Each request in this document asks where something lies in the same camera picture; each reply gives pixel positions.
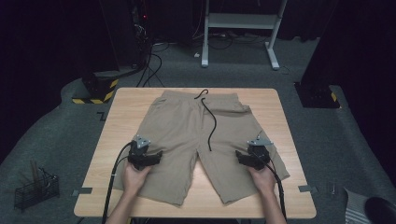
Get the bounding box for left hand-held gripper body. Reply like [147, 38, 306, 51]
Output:
[128, 133, 152, 172]

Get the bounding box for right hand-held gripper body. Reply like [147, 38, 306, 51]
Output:
[247, 136, 275, 171]

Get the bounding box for beige shorts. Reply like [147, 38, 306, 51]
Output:
[112, 89, 290, 207]

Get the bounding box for person's left hand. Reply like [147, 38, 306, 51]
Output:
[121, 161, 153, 196]

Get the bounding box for person's right hand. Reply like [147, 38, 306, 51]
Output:
[247, 163, 278, 196]

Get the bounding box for grey tape strip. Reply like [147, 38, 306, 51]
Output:
[297, 184, 318, 193]
[71, 187, 94, 197]

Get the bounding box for black yellow striped stand base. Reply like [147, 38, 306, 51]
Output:
[71, 70, 120, 105]

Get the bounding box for black flat stand base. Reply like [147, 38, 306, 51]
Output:
[293, 80, 341, 109]

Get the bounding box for dark equipment rack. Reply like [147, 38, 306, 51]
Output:
[130, 0, 154, 67]

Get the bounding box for black curtain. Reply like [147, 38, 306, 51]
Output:
[300, 0, 396, 188]
[0, 0, 120, 164]

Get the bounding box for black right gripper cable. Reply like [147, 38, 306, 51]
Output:
[253, 151, 289, 222]

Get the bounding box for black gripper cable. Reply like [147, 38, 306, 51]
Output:
[253, 151, 289, 222]
[101, 141, 135, 224]

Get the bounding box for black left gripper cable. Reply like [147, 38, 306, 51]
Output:
[101, 141, 135, 224]

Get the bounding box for black floor cables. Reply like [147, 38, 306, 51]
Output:
[135, 40, 171, 89]

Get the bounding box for black wire basket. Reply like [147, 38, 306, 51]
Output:
[13, 167, 61, 213]

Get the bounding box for white metal stand frame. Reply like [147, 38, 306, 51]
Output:
[200, 0, 290, 71]

